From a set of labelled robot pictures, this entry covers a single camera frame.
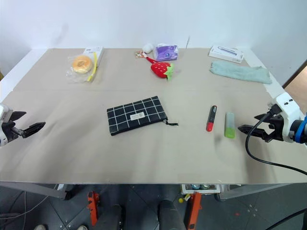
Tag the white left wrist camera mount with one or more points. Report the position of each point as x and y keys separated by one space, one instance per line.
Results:
x=4 y=112

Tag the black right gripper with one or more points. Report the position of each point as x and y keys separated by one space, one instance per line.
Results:
x=277 y=129

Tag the purple tissue pack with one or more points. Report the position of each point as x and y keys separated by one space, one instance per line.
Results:
x=166 y=52

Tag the grey metal table leg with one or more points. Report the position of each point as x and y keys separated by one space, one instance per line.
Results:
x=36 y=189
x=251 y=190

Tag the beige table cover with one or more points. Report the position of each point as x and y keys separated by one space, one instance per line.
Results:
x=144 y=153

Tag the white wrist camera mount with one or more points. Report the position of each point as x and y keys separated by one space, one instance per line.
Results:
x=289 y=107
x=4 y=112

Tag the round bread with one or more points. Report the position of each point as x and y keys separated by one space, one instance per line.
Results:
x=82 y=64

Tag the black grid pencil pouch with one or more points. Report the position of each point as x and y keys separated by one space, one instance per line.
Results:
x=134 y=109

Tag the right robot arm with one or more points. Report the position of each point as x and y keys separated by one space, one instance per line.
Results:
x=301 y=130

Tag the white fluffy ball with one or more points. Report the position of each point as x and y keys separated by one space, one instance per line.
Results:
x=147 y=48

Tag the clear bag yellow zip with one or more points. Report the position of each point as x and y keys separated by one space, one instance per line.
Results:
x=92 y=72

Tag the light green towel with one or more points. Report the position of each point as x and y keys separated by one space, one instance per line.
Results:
x=239 y=73

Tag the yellow ball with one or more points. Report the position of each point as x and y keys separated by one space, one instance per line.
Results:
x=181 y=200

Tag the beige shoe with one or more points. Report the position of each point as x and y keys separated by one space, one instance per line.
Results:
x=40 y=227
x=82 y=227

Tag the white box blue print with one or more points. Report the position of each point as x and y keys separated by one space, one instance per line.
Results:
x=97 y=50

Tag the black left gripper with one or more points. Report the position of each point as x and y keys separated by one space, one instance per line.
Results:
x=9 y=131

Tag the white crate with cans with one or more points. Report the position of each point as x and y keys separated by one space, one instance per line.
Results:
x=200 y=188

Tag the white flat box purple print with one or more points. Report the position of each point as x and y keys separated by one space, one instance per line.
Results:
x=225 y=54

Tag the orange clamp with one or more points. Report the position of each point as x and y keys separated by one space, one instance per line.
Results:
x=195 y=210
x=93 y=206

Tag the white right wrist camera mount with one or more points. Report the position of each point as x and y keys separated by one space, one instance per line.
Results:
x=289 y=107

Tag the dark rounded shape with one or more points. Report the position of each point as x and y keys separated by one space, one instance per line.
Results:
x=169 y=215

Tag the green transparent tube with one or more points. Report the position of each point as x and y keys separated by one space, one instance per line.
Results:
x=229 y=127

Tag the red strawberry plush toy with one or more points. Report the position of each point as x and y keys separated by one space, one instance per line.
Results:
x=160 y=69

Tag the red and black pen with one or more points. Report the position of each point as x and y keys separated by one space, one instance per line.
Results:
x=212 y=117

